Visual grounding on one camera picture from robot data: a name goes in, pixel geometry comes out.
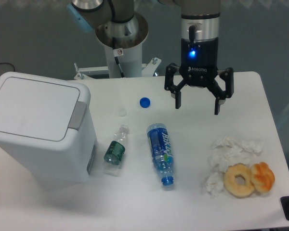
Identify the white metal base frame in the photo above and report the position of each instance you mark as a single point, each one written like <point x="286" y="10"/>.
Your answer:
<point x="100" y="72"/>

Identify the blue bottle cap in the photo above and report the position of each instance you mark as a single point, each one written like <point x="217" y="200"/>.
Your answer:
<point x="144" y="102"/>

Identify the small crumpled white tissue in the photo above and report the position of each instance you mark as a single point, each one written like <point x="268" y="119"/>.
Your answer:
<point x="214" y="185"/>

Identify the plain ring donut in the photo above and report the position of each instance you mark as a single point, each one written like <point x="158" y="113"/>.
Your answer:
<point x="237" y="181"/>

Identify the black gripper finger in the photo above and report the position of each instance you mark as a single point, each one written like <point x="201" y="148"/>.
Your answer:
<point x="169" y="85"/>
<point x="220" y="95"/>

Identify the white push-lid trash can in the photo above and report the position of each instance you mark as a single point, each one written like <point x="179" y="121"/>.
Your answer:
<point x="46" y="125"/>

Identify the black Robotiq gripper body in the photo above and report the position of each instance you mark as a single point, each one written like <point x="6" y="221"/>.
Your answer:
<point x="199" y="63"/>

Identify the clear bottle green label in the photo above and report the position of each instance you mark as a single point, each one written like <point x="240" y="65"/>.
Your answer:
<point x="116" y="151"/>

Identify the clear bottle cap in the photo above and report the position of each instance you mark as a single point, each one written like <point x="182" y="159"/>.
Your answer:
<point x="122" y="112"/>

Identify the orange glazed bun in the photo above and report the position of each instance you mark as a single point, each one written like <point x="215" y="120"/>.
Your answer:
<point x="262" y="177"/>

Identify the blue plastic bottle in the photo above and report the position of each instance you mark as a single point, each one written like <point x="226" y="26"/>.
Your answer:
<point x="161" y="152"/>

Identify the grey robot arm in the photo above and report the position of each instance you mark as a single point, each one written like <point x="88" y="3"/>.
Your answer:
<point x="122" y="31"/>

